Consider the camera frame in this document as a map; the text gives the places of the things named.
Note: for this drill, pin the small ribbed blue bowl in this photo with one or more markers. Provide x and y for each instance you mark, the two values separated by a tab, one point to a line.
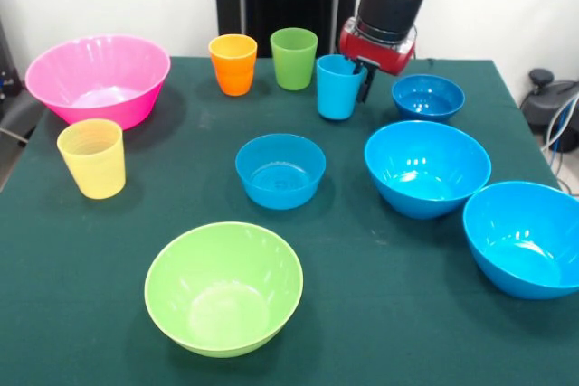
280	191

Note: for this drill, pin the light blue cup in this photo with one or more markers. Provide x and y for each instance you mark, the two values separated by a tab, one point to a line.
337	96

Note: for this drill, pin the large blue bowl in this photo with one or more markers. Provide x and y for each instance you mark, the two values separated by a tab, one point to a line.
425	196
520	268

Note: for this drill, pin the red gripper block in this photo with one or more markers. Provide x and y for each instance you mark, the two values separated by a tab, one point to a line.
380	53

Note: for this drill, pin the black equipment base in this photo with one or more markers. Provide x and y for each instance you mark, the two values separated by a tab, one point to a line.
6	83
543	101

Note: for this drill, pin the lime green bowl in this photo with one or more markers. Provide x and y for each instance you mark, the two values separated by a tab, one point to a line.
226	304

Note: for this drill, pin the orange cup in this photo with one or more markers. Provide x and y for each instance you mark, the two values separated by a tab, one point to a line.
233	74

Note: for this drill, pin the green cup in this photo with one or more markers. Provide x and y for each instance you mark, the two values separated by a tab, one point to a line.
294	65

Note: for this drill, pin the large pink bowl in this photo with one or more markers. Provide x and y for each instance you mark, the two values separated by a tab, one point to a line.
95	69

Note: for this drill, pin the yellow ribbed cup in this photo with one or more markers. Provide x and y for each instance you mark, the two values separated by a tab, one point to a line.
95	169

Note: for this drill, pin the dark green table cloth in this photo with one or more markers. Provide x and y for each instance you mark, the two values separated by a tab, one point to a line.
384	268

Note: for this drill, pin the small dark blue bowl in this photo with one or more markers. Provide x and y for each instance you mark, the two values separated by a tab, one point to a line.
427	106

